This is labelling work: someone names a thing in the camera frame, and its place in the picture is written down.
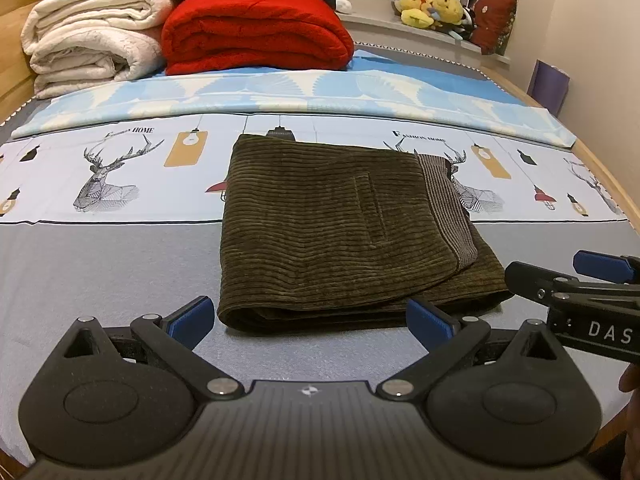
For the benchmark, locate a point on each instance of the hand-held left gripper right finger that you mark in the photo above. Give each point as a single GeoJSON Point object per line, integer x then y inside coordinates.
{"type": "Point", "coordinates": [429, 322]}

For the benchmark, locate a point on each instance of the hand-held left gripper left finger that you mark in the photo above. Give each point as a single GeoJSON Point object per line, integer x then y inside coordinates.
{"type": "Point", "coordinates": [192, 320]}

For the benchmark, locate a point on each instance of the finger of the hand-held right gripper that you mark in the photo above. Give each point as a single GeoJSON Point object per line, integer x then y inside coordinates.
{"type": "Point", "coordinates": [530, 280]}
{"type": "Point", "coordinates": [597, 264]}

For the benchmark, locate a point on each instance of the person's right hand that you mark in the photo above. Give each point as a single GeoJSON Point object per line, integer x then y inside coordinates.
{"type": "Point", "coordinates": [632, 380]}

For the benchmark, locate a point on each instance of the purple box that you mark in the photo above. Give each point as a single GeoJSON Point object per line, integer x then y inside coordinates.
{"type": "Point", "coordinates": [549, 87]}

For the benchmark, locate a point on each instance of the light blue patterned quilt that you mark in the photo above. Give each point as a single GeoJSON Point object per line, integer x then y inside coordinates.
{"type": "Point", "coordinates": [300, 92]}

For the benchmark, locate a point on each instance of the dark red cushion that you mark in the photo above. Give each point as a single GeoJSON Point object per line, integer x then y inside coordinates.
{"type": "Point", "coordinates": [492, 22]}

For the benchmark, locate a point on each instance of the yellow plush toy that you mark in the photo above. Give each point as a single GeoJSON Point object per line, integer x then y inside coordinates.
{"type": "Point", "coordinates": [415, 5]}
{"type": "Point", "coordinates": [447, 7]}

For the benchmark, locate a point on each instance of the red folded blanket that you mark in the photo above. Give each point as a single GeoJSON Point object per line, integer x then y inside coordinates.
{"type": "Point", "coordinates": [255, 30]}

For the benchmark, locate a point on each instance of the white window sill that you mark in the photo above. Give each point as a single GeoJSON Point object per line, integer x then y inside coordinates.
{"type": "Point", "coordinates": [380, 22]}

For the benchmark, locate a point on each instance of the white folded blanket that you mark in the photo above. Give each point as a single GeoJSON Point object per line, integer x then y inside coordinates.
{"type": "Point", "coordinates": [90, 35]}

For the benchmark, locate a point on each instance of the wooden bed frame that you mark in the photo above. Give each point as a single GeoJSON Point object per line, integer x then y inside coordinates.
{"type": "Point", "coordinates": [15, 30]}

